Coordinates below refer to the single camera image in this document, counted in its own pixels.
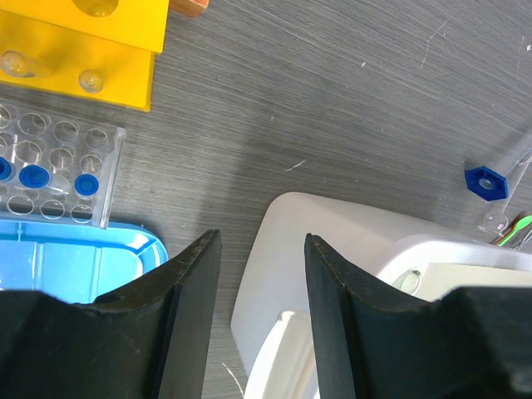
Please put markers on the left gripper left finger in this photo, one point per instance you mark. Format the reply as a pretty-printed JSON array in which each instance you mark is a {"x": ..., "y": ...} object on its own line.
[{"x": 146, "y": 339}]

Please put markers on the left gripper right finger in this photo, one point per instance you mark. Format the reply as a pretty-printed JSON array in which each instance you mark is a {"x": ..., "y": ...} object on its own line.
[{"x": 374, "y": 341}]

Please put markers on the white plastic bin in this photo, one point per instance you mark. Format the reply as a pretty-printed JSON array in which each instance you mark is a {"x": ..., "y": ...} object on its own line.
[{"x": 271, "y": 320}]

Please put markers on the blue hexagonal cap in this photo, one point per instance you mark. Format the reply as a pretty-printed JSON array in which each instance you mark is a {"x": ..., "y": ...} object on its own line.
[{"x": 491, "y": 183}]

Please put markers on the capped test tube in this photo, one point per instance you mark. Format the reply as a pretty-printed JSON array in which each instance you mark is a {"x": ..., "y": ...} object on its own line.
[
  {"x": 86, "y": 185},
  {"x": 7, "y": 170},
  {"x": 35, "y": 177}
]

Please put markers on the blue plastic tray lid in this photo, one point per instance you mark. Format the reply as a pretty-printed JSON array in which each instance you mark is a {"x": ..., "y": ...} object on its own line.
[{"x": 75, "y": 263}]

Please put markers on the green rainbow spoon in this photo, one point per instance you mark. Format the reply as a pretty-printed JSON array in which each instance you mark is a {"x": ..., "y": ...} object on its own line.
[{"x": 519, "y": 234}]

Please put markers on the clear plastic tube rack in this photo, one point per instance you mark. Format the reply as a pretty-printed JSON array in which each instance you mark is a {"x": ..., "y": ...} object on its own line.
[{"x": 64, "y": 145}]

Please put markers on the yellow test tube rack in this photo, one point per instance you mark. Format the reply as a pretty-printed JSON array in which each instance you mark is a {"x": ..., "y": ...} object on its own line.
[{"x": 99, "y": 50}]

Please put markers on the wooden compartment tray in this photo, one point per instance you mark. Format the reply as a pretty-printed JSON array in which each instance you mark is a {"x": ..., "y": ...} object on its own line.
[{"x": 189, "y": 8}]

